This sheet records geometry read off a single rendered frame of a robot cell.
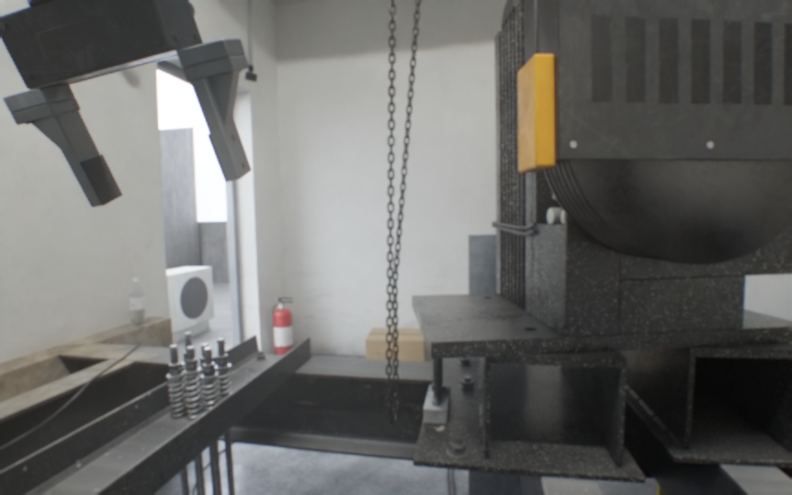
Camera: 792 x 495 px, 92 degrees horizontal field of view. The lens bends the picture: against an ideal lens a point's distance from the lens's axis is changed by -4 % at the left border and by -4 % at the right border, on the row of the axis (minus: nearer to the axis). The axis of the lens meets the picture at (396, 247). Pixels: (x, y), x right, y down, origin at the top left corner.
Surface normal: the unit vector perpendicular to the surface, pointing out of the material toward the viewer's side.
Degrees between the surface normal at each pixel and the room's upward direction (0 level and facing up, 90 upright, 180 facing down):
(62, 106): 83
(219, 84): 113
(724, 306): 90
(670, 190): 90
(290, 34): 90
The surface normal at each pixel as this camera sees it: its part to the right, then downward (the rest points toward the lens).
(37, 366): 0.98, 0.00
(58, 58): -0.06, 0.46
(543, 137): 0.04, 0.07
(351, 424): -0.18, 0.07
